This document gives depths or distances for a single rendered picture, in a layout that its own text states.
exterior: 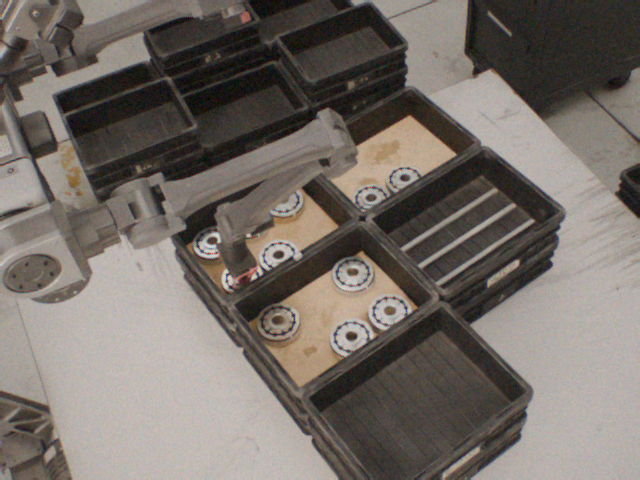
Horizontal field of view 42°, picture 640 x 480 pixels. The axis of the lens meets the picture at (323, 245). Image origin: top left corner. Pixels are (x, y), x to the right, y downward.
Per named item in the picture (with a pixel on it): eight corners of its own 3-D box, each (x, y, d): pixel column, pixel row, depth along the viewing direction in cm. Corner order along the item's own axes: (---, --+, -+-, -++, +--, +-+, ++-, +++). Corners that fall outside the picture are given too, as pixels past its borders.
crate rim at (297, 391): (299, 401, 180) (297, 396, 178) (226, 309, 195) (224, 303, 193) (442, 303, 192) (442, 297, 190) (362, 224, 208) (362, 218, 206)
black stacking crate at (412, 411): (387, 527, 171) (386, 507, 162) (304, 421, 187) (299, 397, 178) (529, 417, 184) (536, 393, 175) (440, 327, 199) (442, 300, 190)
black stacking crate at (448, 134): (364, 247, 215) (362, 219, 206) (298, 180, 231) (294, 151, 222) (480, 174, 228) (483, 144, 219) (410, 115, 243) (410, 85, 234)
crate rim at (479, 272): (442, 303, 192) (442, 297, 190) (362, 224, 208) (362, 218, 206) (568, 218, 204) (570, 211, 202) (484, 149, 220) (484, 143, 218)
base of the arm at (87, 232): (72, 244, 148) (49, 200, 138) (115, 226, 149) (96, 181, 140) (85, 279, 143) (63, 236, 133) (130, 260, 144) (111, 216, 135)
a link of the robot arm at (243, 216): (319, 113, 155) (344, 164, 153) (340, 109, 159) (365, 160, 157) (206, 210, 185) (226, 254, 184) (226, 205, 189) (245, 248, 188)
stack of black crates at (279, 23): (276, 111, 345) (266, 45, 318) (248, 69, 363) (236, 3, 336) (362, 77, 354) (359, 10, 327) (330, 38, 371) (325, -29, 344)
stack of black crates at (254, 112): (222, 212, 314) (205, 149, 287) (194, 161, 331) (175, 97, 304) (318, 172, 323) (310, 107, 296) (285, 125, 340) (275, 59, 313)
